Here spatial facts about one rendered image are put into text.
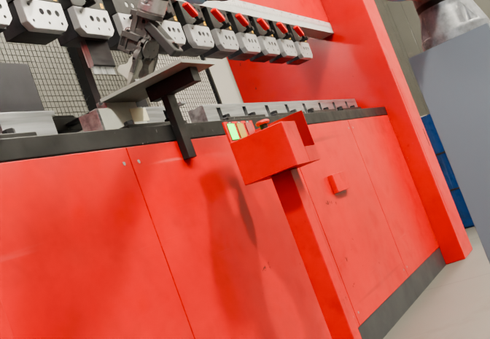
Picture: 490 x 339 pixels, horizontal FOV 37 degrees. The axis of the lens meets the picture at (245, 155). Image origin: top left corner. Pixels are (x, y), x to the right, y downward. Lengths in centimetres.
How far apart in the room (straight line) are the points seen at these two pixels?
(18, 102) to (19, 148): 110
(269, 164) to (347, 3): 220
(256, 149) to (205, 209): 21
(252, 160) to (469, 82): 64
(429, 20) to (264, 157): 58
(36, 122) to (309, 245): 78
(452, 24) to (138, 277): 85
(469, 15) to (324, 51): 246
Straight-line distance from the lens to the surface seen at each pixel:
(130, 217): 166
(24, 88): 261
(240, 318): 193
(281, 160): 193
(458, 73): 160
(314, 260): 201
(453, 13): 164
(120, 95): 197
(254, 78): 421
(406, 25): 1163
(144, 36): 200
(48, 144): 154
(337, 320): 203
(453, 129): 161
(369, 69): 398
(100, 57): 207
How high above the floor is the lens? 57
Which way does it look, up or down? 5 degrees up
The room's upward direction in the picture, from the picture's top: 21 degrees counter-clockwise
